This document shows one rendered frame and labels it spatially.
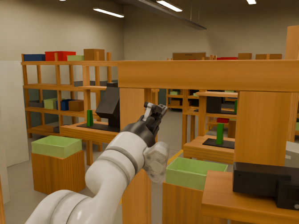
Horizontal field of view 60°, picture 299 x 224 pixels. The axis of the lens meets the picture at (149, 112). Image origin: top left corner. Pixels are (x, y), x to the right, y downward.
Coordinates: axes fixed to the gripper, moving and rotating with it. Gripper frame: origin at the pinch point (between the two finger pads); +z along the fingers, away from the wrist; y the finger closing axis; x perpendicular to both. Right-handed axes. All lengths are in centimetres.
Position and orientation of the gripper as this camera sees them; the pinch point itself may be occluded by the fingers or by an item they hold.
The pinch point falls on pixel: (160, 111)
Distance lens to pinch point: 60.4
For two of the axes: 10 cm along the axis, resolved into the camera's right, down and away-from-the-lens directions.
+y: -1.0, 8.1, 5.8
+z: 4.2, -4.9, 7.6
